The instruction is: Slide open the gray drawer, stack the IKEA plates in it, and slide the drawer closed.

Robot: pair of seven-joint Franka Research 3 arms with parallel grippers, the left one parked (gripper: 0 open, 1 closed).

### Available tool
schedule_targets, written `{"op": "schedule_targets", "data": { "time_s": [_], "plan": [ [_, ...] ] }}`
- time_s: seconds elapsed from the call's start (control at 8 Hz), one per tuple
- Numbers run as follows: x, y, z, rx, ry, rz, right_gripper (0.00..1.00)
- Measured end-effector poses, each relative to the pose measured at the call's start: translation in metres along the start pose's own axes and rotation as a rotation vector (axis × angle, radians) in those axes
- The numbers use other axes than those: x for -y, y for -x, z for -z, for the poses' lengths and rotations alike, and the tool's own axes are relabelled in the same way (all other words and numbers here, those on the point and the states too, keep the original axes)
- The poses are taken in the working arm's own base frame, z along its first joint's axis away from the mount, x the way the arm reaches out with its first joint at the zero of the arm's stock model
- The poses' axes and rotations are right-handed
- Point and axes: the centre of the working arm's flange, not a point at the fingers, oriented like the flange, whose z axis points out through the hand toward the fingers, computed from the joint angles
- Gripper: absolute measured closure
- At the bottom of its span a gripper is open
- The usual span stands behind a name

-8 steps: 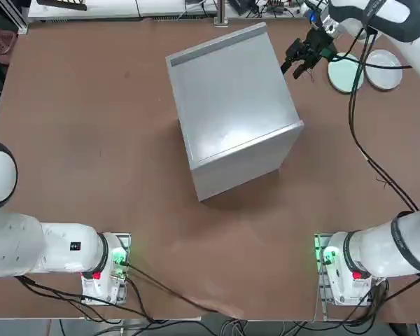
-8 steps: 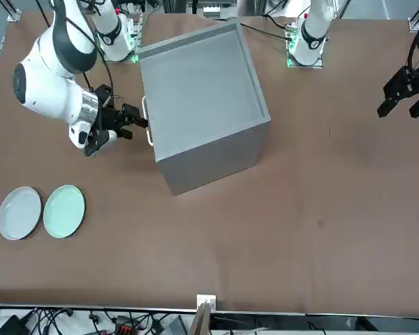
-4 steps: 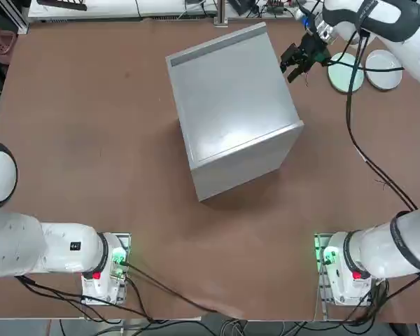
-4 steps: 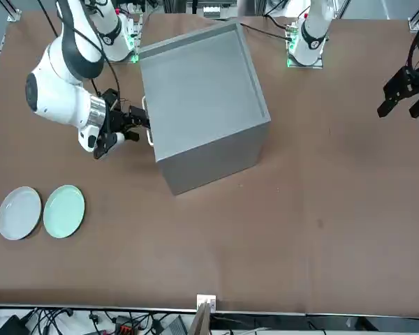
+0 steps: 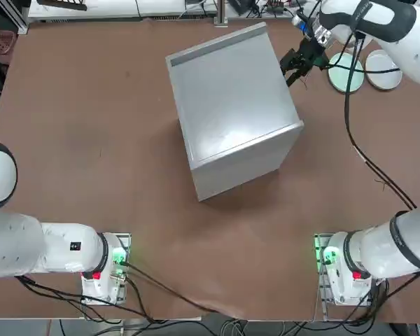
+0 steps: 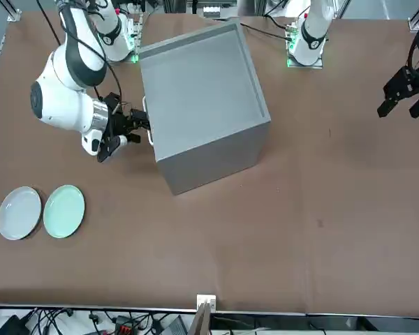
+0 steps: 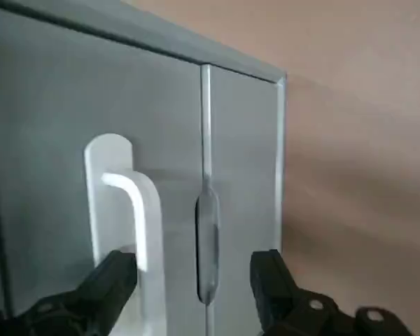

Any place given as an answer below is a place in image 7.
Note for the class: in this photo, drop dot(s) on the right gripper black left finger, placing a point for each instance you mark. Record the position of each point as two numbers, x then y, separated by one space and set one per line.
101 290

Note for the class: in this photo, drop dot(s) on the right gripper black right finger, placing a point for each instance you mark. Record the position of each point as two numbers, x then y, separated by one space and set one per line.
280 301

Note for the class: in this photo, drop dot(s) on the gray slotted cabinet panel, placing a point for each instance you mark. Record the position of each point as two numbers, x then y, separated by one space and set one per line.
245 157

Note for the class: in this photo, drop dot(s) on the gray cabinet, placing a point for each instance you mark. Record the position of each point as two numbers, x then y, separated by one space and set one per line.
161 38

